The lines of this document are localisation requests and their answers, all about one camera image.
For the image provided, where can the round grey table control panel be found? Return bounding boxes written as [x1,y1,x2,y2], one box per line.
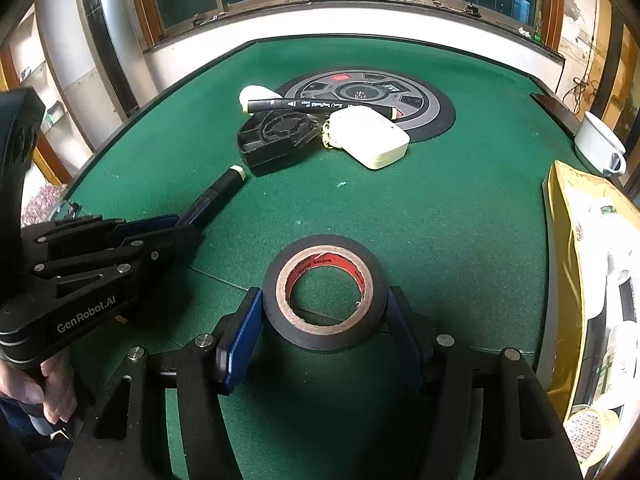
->
[242,71,457,143]

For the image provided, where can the small white bottle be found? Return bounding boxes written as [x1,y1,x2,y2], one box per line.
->
[239,85,283,113]

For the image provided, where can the person's left hand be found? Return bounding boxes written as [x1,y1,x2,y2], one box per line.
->
[0,352,79,426]

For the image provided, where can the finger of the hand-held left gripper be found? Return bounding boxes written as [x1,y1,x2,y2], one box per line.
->
[22,214,182,262]
[31,224,204,307]

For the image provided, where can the yellow box with items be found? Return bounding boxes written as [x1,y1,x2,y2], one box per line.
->
[542,160,640,473]

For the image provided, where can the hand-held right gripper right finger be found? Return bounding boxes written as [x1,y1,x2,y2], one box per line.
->
[386,285,583,480]

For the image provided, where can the black plastic holder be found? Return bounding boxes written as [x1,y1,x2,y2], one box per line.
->
[236,110,323,177]

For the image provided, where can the floral cloth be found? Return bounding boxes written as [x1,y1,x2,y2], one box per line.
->
[22,182,69,233]

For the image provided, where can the black tape roll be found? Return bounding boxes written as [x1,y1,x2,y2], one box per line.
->
[262,234,388,351]

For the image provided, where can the black marker white cap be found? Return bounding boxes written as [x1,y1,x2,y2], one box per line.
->
[245,97,401,122]

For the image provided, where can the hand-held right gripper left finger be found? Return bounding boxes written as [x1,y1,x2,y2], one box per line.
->
[62,286,264,480]

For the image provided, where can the cream plastic box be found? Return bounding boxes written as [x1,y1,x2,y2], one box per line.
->
[327,105,411,171]

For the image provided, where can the gold chain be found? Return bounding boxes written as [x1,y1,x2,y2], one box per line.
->
[320,115,343,151]

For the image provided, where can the black marker beige cap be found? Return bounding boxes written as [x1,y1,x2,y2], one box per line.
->
[175,164,247,228]

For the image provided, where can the white cup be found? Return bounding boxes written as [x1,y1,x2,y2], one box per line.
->
[573,111,628,178]

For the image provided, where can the silver standing air conditioner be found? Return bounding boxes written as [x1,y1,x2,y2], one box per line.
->
[75,0,151,121]

